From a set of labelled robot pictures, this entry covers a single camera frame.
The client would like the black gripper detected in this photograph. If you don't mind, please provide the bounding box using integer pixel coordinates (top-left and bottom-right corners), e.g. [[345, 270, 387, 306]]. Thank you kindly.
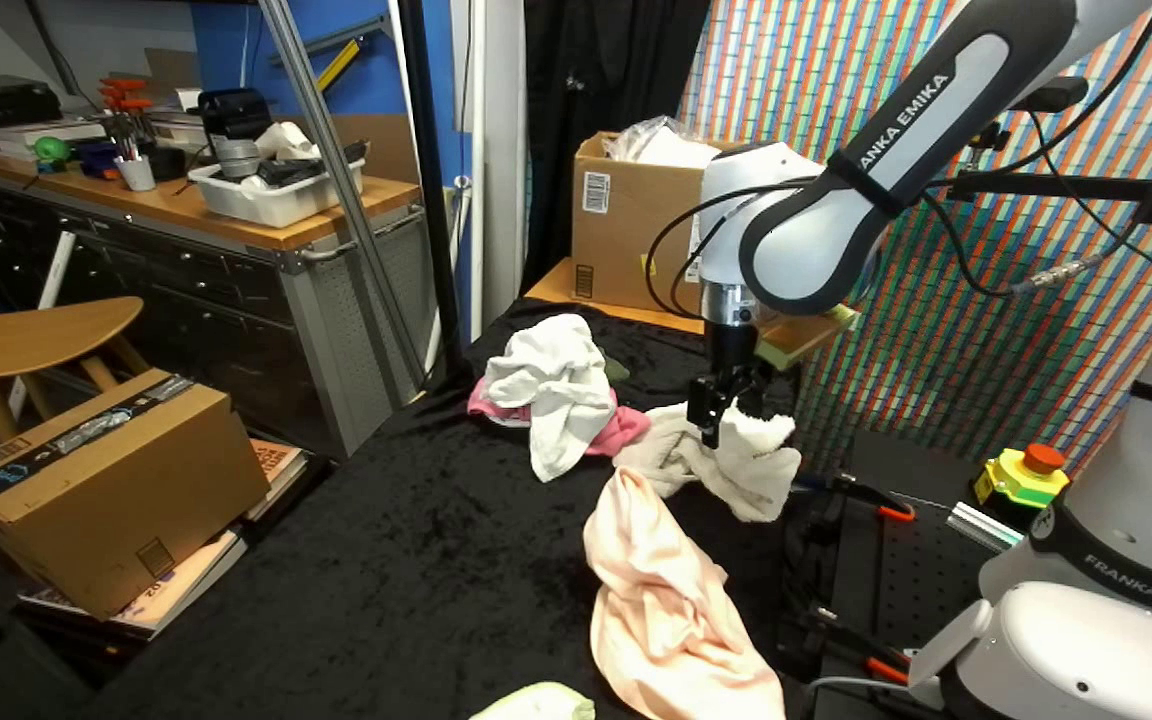
[[683, 324, 776, 450]]

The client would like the white terry towel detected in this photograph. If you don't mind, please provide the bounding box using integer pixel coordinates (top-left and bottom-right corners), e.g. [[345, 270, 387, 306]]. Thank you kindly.
[[608, 395, 804, 529], [482, 306, 620, 489]]

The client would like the pink cloth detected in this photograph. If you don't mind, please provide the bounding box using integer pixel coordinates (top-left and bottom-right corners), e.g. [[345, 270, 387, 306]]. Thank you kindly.
[[466, 375, 657, 465]]

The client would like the wooden board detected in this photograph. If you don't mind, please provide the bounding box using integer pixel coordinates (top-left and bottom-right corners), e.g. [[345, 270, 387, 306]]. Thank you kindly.
[[520, 257, 767, 360]]

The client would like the peach cloth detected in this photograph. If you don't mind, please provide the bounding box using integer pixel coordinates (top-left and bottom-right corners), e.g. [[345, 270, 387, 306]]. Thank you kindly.
[[579, 465, 787, 720]]

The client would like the cardboard box with shipping label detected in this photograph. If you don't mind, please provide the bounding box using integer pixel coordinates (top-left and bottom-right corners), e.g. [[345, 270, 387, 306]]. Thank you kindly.
[[570, 127, 729, 320]]

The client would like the silver metal cylinder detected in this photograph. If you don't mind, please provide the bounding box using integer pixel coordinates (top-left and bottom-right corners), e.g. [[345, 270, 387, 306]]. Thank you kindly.
[[943, 496, 1033, 555]]

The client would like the white plastic bag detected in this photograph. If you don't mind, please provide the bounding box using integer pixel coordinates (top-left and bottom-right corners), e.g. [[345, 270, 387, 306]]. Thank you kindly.
[[608, 113, 729, 175]]

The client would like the yellow red emergency stop button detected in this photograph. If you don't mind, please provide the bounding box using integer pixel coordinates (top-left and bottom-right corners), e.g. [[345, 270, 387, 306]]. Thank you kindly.
[[971, 441, 1076, 517]]

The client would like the light green cloth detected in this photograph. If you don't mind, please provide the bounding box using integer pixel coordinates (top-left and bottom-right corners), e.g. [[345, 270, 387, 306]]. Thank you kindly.
[[469, 677, 601, 720]]

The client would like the black velvet tablecloth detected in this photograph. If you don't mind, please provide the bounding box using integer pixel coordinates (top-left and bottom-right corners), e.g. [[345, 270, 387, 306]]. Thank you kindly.
[[83, 295, 808, 720]]

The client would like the black curtain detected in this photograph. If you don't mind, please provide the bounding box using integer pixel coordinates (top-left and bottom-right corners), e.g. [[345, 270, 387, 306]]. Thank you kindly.
[[520, 0, 729, 311]]

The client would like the black metal pole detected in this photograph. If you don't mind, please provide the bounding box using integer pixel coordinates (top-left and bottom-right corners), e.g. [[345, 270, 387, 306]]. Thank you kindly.
[[384, 0, 469, 395]]

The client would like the silver metal pole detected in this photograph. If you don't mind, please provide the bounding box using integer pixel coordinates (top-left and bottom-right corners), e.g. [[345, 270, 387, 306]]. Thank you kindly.
[[257, 0, 436, 395]]

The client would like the white plastic bin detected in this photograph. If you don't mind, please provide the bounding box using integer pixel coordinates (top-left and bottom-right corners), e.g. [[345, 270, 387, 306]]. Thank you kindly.
[[186, 154, 371, 231]]

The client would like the yellow black level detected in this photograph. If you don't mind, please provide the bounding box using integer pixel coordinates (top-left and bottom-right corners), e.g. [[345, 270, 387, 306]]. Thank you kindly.
[[314, 30, 375, 100]]

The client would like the wooden top workbench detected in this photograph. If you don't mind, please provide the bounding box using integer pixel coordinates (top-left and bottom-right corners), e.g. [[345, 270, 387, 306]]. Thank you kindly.
[[0, 127, 439, 465]]

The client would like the black appliance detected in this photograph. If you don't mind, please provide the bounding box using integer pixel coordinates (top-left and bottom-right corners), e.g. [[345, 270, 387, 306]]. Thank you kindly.
[[195, 87, 277, 181]]

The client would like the cardboard box with black tape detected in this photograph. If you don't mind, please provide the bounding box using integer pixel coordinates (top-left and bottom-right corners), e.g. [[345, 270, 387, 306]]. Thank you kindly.
[[0, 366, 271, 619]]

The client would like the white cup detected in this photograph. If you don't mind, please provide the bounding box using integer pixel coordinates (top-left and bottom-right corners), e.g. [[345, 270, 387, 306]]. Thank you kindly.
[[115, 146, 161, 196]]

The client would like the orange object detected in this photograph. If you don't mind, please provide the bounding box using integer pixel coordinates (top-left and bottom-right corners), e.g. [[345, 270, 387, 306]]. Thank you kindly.
[[95, 70, 155, 120]]

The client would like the wooden stool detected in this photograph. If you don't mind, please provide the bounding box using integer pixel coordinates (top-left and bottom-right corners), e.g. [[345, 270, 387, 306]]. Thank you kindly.
[[0, 291, 151, 447]]

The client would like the green object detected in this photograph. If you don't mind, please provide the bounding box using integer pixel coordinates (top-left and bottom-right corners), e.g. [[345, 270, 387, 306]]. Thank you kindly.
[[29, 131, 78, 175]]

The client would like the orange handled clamp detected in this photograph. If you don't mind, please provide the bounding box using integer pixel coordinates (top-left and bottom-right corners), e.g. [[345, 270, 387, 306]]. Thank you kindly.
[[808, 603, 915, 693], [828, 469, 924, 529]]

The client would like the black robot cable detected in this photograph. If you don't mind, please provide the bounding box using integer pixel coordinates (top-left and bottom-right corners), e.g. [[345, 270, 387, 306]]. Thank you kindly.
[[636, 171, 873, 324]]

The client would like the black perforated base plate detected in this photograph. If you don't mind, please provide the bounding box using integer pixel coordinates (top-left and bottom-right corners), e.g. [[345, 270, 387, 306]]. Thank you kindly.
[[825, 436, 1008, 702]]

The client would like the thin black camera cable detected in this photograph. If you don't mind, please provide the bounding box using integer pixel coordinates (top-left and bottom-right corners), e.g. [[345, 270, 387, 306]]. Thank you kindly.
[[1023, 109, 1152, 283]]

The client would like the black stereo camera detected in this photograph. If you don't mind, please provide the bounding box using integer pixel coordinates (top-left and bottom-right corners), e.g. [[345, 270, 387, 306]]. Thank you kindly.
[[1013, 70, 1093, 115]]

